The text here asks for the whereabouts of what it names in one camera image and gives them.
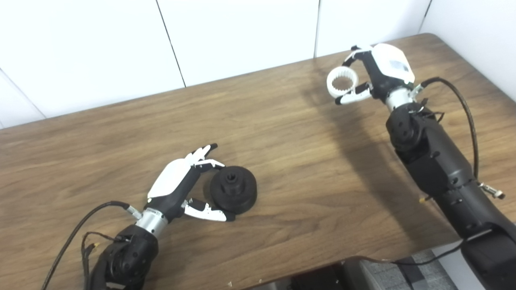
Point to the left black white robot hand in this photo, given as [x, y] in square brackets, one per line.
[171, 179]

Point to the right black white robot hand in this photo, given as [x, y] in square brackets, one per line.
[389, 64]

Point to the round black plastic part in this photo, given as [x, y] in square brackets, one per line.
[242, 193]

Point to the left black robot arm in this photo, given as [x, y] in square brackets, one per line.
[129, 257]

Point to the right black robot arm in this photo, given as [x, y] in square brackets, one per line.
[435, 161]

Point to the black robot chest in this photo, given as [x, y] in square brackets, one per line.
[314, 282]

